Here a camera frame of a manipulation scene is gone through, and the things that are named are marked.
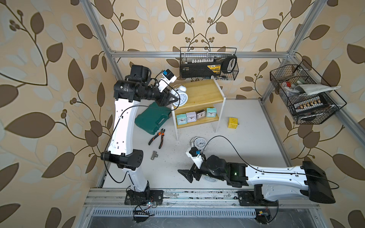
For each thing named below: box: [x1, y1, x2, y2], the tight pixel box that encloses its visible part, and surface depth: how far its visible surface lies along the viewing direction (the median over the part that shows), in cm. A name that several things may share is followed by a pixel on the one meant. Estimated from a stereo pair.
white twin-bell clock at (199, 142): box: [189, 136, 207, 152], surface depth 93 cm
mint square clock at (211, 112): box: [205, 107, 217, 118], surface depth 88 cm
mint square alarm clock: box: [176, 113, 188, 126], surface depth 85 cm
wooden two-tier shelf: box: [171, 75, 226, 142], surface depth 84 cm
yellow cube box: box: [227, 117, 239, 129], surface depth 102 cm
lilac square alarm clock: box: [185, 111, 197, 124], surface depth 86 cm
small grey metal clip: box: [150, 150, 159, 161], surface depth 91 cm
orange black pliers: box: [148, 128, 166, 150], surface depth 101 cm
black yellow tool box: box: [179, 55, 238, 79], surface depth 86 cm
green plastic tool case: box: [134, 101, 172, 135], surface depth 105 cm
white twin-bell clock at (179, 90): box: [169, 84, 189, 107], surface depth 66 cm
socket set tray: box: [292, 95, 330, 114], surface depth 69 cm
